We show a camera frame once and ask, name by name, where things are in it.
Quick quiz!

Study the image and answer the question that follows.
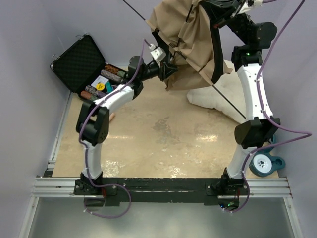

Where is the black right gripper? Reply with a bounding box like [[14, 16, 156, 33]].
[[199, 0, 254, 47]]

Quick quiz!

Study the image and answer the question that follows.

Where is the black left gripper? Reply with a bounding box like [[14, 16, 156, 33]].
[[139, 60, 178, 83]]

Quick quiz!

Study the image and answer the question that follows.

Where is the beige fabric pet tent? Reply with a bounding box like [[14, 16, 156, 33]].
[[146, 0, 232, 91]]

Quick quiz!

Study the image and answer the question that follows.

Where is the black tent pole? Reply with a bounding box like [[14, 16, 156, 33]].
[[172, 0, 199, 59], [121, 0, 246, 119]]

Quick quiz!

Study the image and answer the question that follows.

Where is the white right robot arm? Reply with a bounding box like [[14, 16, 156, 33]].
[[200, 0, 280, 195]]

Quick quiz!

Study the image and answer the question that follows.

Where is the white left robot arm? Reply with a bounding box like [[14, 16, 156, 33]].
[[74, 55, 177, 195]]

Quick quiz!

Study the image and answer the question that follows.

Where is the green chip stack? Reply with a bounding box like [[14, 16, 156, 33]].
[[117, 71, 129, 80]]

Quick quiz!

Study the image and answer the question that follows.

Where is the brown chip stack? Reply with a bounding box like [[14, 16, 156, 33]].
[[105, 64, 120, 74]]

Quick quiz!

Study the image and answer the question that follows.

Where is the grey chip stack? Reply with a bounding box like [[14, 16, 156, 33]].
[[101, 69, 126, 84]]

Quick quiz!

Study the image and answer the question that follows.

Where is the white fluffy pillow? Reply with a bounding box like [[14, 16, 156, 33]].
[[187, 60, 246, 124]]

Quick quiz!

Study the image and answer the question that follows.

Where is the yellow round sticker card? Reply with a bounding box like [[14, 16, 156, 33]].
[[96, 83, 106, 91]]

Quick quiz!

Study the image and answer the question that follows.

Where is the black poker chip case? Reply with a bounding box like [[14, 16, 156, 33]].
[[50, 34, 125, 101]]

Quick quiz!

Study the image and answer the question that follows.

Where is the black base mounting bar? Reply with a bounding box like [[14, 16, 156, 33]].
[[74, 176, 248, 206]]

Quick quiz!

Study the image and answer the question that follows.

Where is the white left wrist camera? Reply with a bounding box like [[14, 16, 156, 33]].
[[149, 44, 166, 62]]

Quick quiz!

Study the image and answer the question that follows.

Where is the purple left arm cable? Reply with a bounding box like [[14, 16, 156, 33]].
[[78, 39, 154, 189]]

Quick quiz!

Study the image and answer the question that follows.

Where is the beige wooden handle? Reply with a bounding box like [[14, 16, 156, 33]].
[[109, 113, 115, 121]]

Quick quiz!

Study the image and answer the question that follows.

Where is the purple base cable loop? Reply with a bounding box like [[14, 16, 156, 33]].
[[83, 182, 134, 219]]

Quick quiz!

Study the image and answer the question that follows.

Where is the aluminium frame rail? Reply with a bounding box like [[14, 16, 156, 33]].
[[20, 92, 303, 238]]

